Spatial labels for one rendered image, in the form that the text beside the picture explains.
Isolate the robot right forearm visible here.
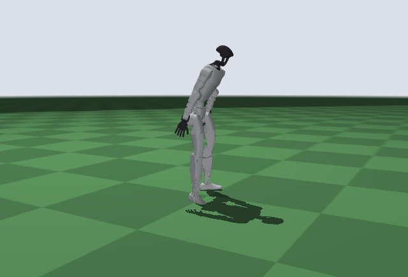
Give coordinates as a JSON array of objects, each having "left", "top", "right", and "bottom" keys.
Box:
[{"left": 182, "top": 91, "right": 200, "bottom": 121}]

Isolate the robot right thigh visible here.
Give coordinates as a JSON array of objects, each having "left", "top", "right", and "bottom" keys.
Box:
[{"left": 187, "top": 112, "right": 204, "bottom": 162}]

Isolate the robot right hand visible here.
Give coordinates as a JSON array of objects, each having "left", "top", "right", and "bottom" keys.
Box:
[{"left": 175, "top": 114, "right": 190, "bottom": 137}]

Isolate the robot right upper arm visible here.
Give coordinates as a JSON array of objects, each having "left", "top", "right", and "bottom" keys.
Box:
[{"left": 192, "top": 68, "right": 213, "bottom": 100}]

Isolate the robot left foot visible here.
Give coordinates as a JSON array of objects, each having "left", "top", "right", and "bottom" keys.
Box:
[{"left": 199, "top": 182, "right": 222, "bottom": 190}]

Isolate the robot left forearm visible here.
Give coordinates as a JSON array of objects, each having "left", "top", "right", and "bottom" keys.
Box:
[{"left": 205, "top": 96, "right": 216, "bottom": 112}]

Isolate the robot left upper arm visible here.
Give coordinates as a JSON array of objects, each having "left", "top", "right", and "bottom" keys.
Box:
[{"left": 211, "top": 70, "right": 225, "bottom": 97}]

